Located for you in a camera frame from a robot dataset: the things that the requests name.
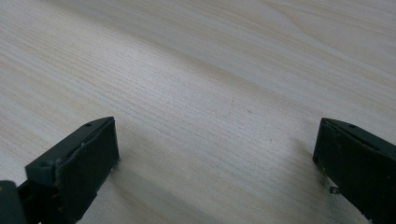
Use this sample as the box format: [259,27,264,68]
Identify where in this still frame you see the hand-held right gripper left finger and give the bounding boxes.
[17,116,120,224]

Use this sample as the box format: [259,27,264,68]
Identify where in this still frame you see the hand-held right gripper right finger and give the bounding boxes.
[312,117,396,224]

